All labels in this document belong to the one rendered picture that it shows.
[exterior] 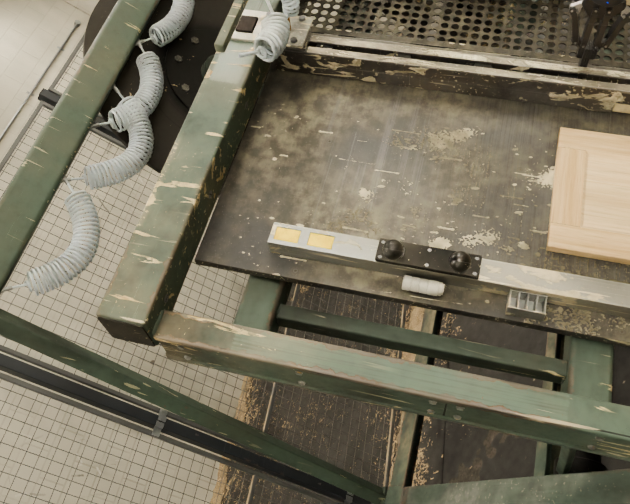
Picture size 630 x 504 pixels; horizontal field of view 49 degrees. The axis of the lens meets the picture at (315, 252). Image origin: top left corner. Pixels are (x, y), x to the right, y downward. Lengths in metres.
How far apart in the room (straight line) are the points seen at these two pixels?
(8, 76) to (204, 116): 6.01
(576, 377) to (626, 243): 0.29
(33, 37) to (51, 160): 6.09
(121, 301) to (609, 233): 0.95
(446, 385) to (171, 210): 0.63
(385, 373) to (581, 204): 0.55
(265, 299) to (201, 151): 0.34
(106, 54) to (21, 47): 5.74
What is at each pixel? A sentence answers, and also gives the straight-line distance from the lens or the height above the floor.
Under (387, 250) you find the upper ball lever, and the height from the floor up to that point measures 1.54.
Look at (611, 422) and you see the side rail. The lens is 1.26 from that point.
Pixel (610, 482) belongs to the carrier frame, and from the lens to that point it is 1.72.
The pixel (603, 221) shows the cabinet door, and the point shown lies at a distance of 1.49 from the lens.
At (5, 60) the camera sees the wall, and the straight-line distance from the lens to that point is 7.61.
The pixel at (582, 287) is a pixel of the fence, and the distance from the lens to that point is 1.37.
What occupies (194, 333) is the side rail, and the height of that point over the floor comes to 1.75.
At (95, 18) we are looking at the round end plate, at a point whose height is 2.23.
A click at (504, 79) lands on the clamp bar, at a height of 1.36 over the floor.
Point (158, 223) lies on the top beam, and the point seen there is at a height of 1.89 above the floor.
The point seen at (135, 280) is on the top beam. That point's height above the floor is 1.89.
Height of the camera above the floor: 2.04
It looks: 19 degrees down
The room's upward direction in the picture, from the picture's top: 63 degrees counter-clockwise
